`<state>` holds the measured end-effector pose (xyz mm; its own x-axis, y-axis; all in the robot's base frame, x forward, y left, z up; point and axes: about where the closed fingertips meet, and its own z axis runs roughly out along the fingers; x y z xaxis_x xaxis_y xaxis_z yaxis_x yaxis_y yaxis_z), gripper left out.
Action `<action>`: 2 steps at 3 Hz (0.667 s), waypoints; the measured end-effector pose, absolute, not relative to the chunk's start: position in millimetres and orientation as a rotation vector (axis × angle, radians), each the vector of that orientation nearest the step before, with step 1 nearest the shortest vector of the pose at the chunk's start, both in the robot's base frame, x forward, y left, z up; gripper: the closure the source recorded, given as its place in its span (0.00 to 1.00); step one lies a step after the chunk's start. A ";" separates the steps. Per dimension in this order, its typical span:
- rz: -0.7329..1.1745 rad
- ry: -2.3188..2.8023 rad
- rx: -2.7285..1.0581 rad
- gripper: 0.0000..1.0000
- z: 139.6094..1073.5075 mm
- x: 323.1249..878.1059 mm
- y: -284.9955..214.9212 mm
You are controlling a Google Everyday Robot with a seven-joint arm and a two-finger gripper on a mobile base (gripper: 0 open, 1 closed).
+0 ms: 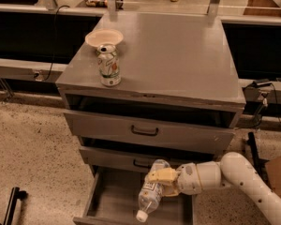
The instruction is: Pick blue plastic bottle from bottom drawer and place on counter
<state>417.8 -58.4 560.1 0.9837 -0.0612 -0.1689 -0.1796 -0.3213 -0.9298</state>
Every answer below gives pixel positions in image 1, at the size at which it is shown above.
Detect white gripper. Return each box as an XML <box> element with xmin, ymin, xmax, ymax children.
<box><xmin>147</xmin><ymin>163</ymin><xmax>202</xmax><ymax>197</ymax></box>

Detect clear plastic water bottle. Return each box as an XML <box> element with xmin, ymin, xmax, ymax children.
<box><xmin>135</xmin><ymin>158</ymin><xmax>171</xmax><ymax>223</ymax></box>

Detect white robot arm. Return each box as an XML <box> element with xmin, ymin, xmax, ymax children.
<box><xmin>147</xmin><ymin>152</ymin><xmax>281</xmax><ymax>225</ymax></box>

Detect grey middle drawer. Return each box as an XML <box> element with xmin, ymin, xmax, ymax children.
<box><xmin>80</xmin><ymin>139</ymin><xmax>214</xmax><ymax>173</ymax></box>

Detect grey drawer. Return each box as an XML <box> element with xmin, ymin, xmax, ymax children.
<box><xmin>73</xmin><ymin>167</ymin><xmax>195</xmax><ymax>225</ymax></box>
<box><xmin>80</xmin><ymin>139</ymin><xmax>214</xmax><ymax>173</ymax></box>
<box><xmin>65</xmin><ymin>94</ymin><xmax>233</xmax><ymax>154</ymax></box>

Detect grey bottom drawer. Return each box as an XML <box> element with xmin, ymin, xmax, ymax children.
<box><xmin>73</xmin><ymin>167</ymin><xmax>195</xmax><ymax>225</ymax></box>

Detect grey top drawer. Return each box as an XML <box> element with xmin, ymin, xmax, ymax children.
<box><xmin>65</xmin><ymin>94</ymin><xmax>233</xmax><ymax>154</ymax></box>

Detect grey drawer cabinet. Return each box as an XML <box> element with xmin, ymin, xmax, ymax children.
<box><xmin>54</xmin><ymin>10</ymin><xmax>246</xmax><ymax>225</ymax></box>

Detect brown cardboard box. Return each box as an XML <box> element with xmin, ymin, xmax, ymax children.
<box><xmin>264</xmin><ymin>150</ymin><xmax>281</xmax><ymax>204</ymax></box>

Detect black power adapter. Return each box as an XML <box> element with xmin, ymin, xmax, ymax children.
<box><xmin>252</xmin><ymin>79</ymin><xmax>271</xmax><ymax>88</ymax></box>

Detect white green soda can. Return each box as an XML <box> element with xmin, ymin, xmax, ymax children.
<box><xmin>96</xmin><ymin>44</ymin><xmax>121</xmax><ymax>86</ymax></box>

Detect black metal leg left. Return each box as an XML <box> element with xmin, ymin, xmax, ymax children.
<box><xmin>3</xmin><ymin>187</ymin><xmax>28</xmax><ymax>225</ymax></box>

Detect white paper bowl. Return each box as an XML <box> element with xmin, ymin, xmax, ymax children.
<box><xmin>85</xmin><ymin>29</ymin><xmax>124</xmax><ymax>48</ymax></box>

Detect black middle drawer handle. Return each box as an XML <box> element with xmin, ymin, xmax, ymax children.
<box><xmin>133</xmin><ymin>159</ymin><xmax>152</xmax><ymax>169</ymax></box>

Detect black drawer handle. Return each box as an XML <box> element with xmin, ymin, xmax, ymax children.
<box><xmin>133</xmin><ymin>159</ymin><xmax>152</xmax><ymax>169</ymax></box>
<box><xmin>130</xmin><ymin>125</ymin><xmax>159</xmax><ymax>137</ymax></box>

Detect black top drawer handle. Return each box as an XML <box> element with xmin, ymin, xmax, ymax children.
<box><xmin>130</xmin><ymin>125</ymin><xmax>159</xmax><ymax>137</ymax></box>

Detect black cable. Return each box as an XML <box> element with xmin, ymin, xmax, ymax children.
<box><xmin>41</xmin><ymin>5</ymin><xmax>71</xmax><ymax>83</ymax></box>

